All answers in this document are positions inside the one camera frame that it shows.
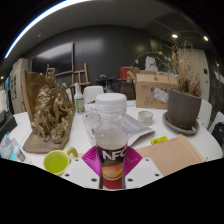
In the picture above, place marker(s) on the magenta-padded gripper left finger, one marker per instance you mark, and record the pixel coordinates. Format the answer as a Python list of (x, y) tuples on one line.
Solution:
[(77, 173)]

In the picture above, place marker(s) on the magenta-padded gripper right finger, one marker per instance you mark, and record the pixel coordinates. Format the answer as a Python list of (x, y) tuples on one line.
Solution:
[(146, 172)]

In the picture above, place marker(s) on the clear juice bottle white cap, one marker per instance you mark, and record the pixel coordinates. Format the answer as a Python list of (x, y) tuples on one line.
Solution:
[(111, 133)]

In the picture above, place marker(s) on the lime green mug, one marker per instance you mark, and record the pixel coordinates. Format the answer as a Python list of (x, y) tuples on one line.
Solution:
[(56, 162)]

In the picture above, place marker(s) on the small yellow packet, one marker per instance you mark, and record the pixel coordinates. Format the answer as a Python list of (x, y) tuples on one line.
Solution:
[(159, 140)]

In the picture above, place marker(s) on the folded newspaper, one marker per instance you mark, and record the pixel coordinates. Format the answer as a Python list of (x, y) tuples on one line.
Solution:
[(136, 128)]

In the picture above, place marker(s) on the grey pot saucer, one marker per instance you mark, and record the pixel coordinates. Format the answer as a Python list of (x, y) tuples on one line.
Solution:
[(173, 128)]

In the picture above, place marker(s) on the small glass jar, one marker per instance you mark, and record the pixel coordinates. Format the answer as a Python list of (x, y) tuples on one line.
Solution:
[(145, 117)]

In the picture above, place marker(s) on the small silver can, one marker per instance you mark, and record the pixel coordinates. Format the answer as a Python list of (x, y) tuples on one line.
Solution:
[(19, 154)]

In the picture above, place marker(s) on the gold figure sculpture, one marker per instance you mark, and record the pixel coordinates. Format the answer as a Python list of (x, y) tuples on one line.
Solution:
[(50, 113)]

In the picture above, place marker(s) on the white spray bottle green label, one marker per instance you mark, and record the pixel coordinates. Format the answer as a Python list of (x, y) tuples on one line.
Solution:
[(79, 101)]

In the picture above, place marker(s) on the grey-brown plant pot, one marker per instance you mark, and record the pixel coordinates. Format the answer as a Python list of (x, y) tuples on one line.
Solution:
[(182, 108)]

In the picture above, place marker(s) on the colourful plastic packet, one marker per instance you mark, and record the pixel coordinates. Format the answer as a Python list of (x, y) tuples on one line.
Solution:
[(7, 146)]

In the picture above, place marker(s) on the white chair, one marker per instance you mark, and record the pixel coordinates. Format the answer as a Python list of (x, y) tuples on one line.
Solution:
[(205, 111), (217, 118), (92, 93)]

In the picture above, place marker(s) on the black bag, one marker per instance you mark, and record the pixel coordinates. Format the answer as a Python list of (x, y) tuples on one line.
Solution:
[(218, 133)]

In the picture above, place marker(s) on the open cardboard box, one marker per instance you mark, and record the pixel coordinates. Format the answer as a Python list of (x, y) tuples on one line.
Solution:
[(148, 90)]

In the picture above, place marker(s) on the wooden easel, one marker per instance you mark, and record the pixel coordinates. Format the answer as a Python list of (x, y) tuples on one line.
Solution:
[(80, 78)]

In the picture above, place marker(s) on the red box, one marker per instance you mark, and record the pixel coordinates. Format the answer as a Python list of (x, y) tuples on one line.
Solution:
[(125, 73)]

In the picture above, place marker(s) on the white cabinet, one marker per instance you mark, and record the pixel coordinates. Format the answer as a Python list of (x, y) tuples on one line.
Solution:
[(17, 85)]

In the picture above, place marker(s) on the dried brown plant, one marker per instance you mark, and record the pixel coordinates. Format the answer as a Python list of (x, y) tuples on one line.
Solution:
[(185, 71)]

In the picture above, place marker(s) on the white plastic bag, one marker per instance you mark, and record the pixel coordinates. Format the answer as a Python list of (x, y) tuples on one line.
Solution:
[(151, 64)]

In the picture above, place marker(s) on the black wall screen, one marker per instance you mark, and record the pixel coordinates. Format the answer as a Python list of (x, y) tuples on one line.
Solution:
[(53, 60)]

